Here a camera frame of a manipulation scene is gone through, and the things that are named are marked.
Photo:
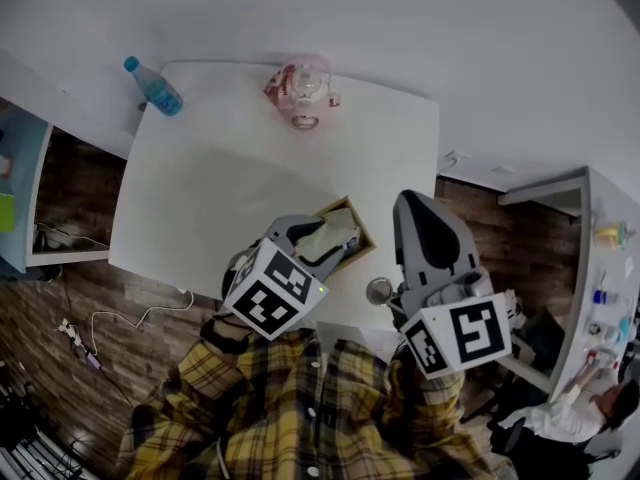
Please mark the blue and white bottle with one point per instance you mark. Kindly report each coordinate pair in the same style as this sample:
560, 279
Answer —
605, 297

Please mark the teal cup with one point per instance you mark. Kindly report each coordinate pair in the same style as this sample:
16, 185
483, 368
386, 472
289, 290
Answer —
626, 329

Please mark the green rectangular block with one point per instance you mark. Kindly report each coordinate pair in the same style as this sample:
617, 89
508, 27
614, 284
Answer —
6, 213

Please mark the purple power adapter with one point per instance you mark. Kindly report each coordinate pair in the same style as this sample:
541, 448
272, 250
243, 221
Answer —
93, 361

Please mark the clear plastic bag pack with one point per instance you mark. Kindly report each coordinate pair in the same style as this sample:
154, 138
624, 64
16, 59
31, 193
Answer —
335, 228

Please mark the black metal stand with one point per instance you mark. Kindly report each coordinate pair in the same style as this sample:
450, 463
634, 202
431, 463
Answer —
20, 418

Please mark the yellow cup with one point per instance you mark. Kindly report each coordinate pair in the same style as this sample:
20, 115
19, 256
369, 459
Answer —
611, 234

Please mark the clear blue-label water bottle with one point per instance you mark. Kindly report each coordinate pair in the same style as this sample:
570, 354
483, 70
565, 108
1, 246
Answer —
160, 93

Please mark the white desk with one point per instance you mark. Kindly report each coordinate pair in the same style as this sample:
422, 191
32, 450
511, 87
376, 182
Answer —
600, 268

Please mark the wooden box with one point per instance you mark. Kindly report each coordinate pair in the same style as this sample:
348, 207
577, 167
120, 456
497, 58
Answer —
364, 254

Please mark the person's left forearm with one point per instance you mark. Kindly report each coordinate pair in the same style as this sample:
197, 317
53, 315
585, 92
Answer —
215, 365

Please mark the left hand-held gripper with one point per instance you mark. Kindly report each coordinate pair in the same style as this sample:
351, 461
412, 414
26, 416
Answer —
270, 293

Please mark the yellow plaid shirt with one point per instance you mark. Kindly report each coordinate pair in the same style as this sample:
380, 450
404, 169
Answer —
310, 418

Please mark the white striped shoe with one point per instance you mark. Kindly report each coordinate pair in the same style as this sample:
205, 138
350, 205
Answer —
514, 310

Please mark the round metal cup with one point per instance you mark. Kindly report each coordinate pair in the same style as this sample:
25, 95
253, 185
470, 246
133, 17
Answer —
381, 292

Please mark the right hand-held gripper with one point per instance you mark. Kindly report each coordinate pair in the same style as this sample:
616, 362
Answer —
465, 333

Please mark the person's right forearm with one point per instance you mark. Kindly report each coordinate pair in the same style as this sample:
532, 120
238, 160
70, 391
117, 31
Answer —
425, 400

